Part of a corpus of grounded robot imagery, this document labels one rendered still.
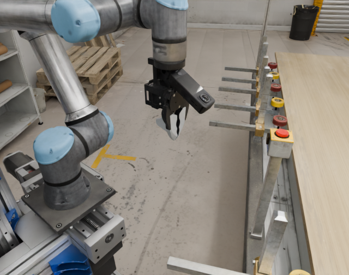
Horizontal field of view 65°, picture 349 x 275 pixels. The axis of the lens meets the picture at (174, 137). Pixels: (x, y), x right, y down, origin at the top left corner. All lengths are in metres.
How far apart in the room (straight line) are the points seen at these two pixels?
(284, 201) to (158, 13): 1.25
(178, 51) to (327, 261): 0.80
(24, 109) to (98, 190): 2.81
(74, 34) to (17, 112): 3.28
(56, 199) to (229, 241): 1.46
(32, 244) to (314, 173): 1.14
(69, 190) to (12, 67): 2.71
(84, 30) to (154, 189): 2.03
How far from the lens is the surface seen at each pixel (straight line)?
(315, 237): 1.12
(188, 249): 2.07
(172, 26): 0.58
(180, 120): 0.69
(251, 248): 1.26
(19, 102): 3.71
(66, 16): 0.54
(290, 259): 1.39
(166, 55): 0.60
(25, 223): 1.11
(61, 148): 0.84
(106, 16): 0.57
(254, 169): 1.62
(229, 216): 2.28
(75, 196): 0.94
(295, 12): 7.46
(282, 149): 0.96
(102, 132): 0.94
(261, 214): 1.19
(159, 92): 0.64
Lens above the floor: 1.71
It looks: 34 degrees down
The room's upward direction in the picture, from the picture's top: straight up
